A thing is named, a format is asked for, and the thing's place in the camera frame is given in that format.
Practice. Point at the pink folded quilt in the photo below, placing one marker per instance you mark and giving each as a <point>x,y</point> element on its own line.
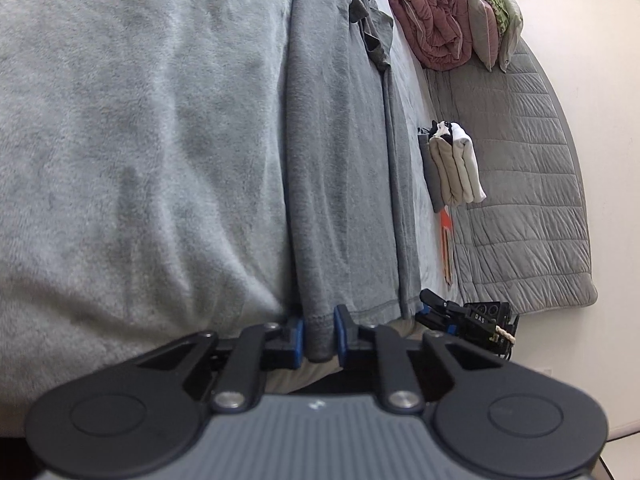
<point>430,15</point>

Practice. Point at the grey quilted headboard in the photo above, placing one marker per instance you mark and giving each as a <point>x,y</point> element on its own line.
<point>525,185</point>

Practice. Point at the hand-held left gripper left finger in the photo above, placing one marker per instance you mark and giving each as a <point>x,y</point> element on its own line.
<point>297,340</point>

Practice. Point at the beige blanket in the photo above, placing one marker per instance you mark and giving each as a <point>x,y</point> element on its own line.
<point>510,25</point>

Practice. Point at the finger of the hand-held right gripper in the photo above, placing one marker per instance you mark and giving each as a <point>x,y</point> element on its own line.
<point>440,310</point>

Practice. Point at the grey bed sheet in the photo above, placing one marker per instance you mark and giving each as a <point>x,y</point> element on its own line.
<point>125,135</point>

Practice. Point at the grey t-shirt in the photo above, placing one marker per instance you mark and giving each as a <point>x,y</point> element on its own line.
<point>340,160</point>

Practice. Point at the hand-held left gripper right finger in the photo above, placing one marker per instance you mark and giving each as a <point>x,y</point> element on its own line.
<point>342,337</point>

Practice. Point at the orange tool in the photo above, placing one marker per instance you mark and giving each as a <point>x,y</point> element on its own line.
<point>445,240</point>

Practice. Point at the grey pink pillow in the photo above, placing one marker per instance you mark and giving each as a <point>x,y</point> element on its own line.
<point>482,25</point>

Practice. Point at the stack of folded clothes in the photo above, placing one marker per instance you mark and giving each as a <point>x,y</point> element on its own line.
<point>455,170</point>

